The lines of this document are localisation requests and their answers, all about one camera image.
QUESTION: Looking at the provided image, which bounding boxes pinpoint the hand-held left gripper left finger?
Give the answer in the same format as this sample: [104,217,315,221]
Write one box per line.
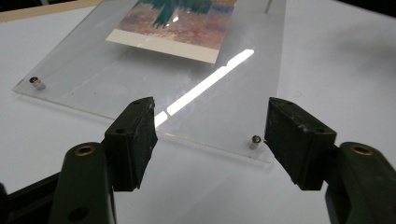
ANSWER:
[49,96,159,224]

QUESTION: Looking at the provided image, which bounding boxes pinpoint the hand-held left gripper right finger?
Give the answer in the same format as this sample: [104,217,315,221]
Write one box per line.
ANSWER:
[264,97,396,224]

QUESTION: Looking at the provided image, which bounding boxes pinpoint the clear acrylic photo frame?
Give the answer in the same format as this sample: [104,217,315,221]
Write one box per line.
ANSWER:
[12,0,288,164]

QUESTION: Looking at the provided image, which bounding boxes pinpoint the colourful painted photo print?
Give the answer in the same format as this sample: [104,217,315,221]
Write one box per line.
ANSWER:
[106,0,238,64]

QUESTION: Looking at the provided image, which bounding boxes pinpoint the small silver metal standoff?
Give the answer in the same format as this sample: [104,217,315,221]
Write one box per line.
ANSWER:
[29,77,47,91]
[247,134,262,151]

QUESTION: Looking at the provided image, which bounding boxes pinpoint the light wooden board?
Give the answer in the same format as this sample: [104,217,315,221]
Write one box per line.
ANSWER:
[0,0,104,23]

